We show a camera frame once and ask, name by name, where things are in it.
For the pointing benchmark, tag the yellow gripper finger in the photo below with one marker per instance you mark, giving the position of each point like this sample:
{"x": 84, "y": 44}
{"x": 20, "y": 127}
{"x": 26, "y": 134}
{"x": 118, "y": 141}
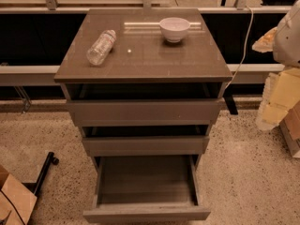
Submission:
{"x": 265, "y": 43}

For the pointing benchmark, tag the grey bottom drawer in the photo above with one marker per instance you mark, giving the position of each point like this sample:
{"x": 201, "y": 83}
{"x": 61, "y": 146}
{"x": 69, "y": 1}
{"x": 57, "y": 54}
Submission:
{"x": 146, "y": 188}

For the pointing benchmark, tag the grey drawer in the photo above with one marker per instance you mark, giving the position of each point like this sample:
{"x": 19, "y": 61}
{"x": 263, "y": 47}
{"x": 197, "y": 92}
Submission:
{"x": 146, "y": 188}
{"x": 143, "y": 112}
{"x": 145, "y": 146}

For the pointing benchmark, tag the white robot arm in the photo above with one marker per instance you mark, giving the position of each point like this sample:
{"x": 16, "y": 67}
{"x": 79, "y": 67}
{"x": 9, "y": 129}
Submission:
{"x": 283, "y": 40}

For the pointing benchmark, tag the grey drawer cabinet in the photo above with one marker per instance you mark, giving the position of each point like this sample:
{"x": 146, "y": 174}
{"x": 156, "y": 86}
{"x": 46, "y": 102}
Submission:
{"x": 142, "y": 64}

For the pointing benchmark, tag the grey top drawer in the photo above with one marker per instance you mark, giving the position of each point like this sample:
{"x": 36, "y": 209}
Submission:
{"x": 143, "y": 112}

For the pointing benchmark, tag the grey middle drawer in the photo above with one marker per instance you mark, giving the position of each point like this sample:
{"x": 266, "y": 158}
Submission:
{"x": 145, "y": 146}

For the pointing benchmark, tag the cardboard box right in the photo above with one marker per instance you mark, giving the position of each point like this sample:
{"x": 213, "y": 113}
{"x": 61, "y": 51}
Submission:
{"x": 290, "y": 127}

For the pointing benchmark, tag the cardboard box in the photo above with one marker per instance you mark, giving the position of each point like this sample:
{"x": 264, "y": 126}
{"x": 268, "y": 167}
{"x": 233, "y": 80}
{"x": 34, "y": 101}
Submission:
{"x": 17, "y": 202}
{"x": 290, "y": 127}

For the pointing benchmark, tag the white ceramic bowl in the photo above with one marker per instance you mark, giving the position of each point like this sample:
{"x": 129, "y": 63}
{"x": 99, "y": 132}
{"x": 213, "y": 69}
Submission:
{"x": 174, "y": 29}

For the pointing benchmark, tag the clear plastic water bottle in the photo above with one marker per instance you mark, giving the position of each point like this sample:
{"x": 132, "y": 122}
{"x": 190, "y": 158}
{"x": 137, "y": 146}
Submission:
{"x": 97, "y": 53}

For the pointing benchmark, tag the black wheeled stand leg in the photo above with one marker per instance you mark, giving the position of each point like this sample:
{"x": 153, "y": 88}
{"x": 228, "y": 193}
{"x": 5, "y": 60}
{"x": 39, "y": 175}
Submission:
{"x": 35, "y": 187}

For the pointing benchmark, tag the cardboard box left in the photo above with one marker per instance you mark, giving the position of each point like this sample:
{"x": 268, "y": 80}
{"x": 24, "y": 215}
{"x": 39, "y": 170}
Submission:
{"x": 17, "y": 202}

